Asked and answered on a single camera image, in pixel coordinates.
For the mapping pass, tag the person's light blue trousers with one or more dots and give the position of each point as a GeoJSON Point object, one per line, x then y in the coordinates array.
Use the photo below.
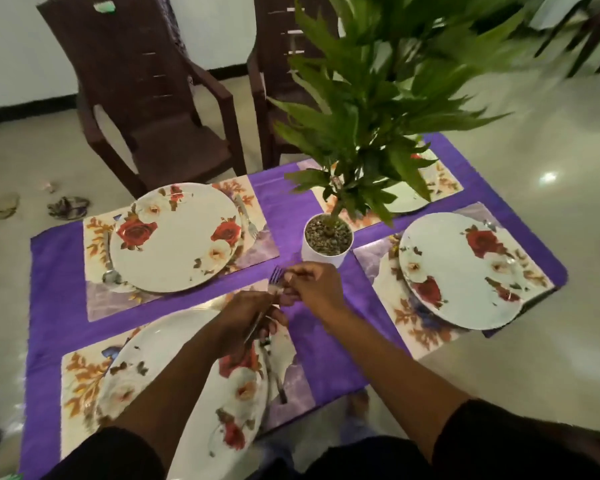
{"type": "Point", "coordinates": [357, 429]}

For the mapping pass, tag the grey patterned hanging cloth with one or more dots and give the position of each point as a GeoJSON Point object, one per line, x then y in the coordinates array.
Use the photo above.
{"type": "Point", "coordinates": [172, 24]}

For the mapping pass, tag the purple tablecloth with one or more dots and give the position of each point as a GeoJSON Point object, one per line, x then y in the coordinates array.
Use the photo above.
{"type": "Point", "coordinates": [55, 294]}

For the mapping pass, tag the person's right forearm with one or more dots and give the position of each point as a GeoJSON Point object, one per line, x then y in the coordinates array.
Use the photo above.
{"type": "Point", "coordinates": [400, 384]}

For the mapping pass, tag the tan paper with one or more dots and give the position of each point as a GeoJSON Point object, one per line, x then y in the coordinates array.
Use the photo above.
{"type": "Point", "coordinates": [0, 207]}

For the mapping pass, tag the person's right foot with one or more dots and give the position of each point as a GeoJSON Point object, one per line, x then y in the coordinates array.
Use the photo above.
{"type": "Point", "coordinates": [358, 404]}

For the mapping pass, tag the person's right hand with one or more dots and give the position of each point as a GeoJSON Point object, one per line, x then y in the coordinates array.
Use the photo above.
{"type": "Point", "coordinates": [320, 289]}

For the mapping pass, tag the person's left hand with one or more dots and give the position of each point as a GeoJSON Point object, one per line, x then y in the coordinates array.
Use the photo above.
{"type": "Point", "coordinates": [250, 319]}

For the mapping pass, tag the brown plastic armchair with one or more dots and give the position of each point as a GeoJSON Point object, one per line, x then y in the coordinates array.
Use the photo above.
{"type": "Point", "coordinates": [180, 149]}
{"type": "Point", "coordinates": [270, 69]}

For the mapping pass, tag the white rose print plate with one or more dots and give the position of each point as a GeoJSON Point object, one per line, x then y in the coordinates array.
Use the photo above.
{"type": "Point", "coordinates": [405, 199]}
{"type": "Point", "coordinates": [155, 339]}
{"type": "Point", "coordinates": [455, 274]}
{"type": "Point", "coordinates": [180, 244]}

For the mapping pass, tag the person's black shirt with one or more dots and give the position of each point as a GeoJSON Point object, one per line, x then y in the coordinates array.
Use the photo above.
{"type": "Point", "coordinates": [505, 444]}

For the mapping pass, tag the green plant in white pot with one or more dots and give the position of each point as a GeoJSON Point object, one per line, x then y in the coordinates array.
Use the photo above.
{"type": "Point", "coordinates": [308, 255]}

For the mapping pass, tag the purple printed paper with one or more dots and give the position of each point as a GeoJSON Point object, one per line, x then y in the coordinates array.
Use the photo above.
{"type": "Point", "coordinates": [69, 208]}

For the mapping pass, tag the floral print placemat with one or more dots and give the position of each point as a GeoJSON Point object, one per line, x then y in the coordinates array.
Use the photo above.
{"type": "Point", "coordinates": [80, 384]}
{"type": "Point", "coordinates": [110, 307]}
{"type": "Point", "coordinates": [375, 254]}
{"type": "Point", "coordinates": [447, 182]}

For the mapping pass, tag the small red white carton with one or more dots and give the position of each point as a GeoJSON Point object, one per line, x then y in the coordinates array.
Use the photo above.
{"type": "Point", "coordinates": [49, 187]}

